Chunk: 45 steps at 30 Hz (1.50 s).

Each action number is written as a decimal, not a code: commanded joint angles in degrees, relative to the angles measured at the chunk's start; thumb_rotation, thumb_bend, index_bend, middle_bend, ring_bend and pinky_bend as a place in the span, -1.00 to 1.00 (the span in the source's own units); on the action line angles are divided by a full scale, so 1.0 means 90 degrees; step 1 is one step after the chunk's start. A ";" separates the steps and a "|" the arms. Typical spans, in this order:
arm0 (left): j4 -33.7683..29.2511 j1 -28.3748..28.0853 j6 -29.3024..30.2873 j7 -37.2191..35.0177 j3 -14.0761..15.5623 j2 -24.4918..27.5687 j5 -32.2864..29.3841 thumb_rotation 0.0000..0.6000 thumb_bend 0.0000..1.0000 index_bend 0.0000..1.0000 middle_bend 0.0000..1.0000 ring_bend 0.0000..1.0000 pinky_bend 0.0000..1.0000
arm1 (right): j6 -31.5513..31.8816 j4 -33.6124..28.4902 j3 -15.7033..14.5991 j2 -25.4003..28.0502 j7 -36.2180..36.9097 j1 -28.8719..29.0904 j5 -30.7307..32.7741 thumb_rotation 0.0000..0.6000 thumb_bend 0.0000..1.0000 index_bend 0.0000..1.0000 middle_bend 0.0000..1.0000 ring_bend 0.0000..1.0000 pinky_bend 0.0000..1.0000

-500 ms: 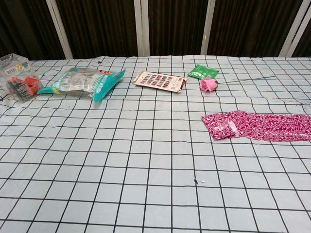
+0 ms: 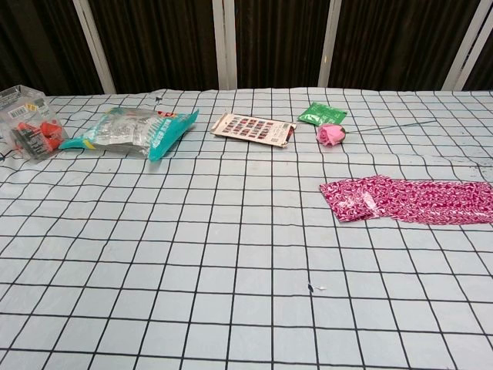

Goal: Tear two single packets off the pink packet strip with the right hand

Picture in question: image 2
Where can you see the green foil sachet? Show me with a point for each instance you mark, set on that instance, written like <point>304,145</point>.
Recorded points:
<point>322,113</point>

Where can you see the teal silver snack bag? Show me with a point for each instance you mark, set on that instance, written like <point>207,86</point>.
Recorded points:
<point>127,133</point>

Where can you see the white metal post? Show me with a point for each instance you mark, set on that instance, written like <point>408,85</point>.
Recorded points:
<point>224,44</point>
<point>328,42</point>
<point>94,46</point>
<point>465,44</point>

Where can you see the red plastic piece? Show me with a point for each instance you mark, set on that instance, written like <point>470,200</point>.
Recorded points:
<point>22,127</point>
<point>51,133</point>

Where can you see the nail sticker sheet packet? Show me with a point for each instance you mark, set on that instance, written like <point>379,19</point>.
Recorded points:
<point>254,129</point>

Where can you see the pink artificial rose with stem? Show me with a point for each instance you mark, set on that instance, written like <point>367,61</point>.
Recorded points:
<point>329,135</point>

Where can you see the pink patterned small packet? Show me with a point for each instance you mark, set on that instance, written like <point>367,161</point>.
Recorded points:
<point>346,200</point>

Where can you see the white black grid tablecloth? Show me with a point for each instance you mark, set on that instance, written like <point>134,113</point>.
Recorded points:
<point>215,270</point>

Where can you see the dark brown curtain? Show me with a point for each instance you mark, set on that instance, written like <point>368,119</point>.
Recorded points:
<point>165,42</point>

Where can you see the clear plastic box with labels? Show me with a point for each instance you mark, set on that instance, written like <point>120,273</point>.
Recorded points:
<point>27,112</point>

